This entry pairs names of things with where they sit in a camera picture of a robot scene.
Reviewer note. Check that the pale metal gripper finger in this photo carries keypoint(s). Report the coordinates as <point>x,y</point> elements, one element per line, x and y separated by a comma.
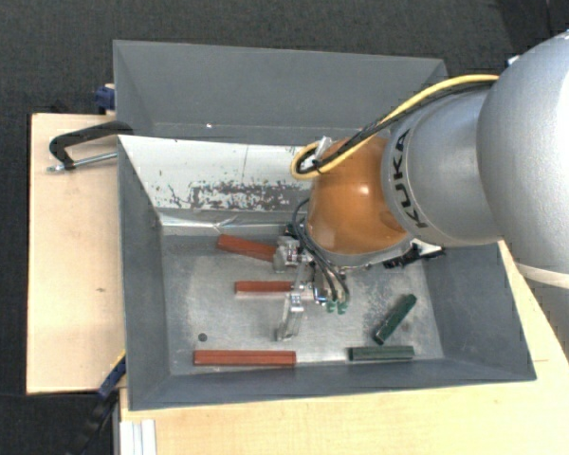
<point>287,254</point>
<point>290,320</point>

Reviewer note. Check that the red-brown flat block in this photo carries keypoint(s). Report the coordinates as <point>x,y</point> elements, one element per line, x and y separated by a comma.
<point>244,247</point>
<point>261,286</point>
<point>244,358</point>

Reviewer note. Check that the dark green flat block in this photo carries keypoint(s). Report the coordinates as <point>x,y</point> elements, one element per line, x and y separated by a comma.
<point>396,318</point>
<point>381,353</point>

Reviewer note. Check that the grey metal bin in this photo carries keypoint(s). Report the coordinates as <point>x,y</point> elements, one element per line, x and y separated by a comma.
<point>246,88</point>

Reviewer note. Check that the pale wood flat board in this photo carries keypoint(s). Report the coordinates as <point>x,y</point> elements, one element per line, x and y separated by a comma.
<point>71,263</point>

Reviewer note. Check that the black cylinder on white bracket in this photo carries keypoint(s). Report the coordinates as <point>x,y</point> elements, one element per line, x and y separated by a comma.
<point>400,259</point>

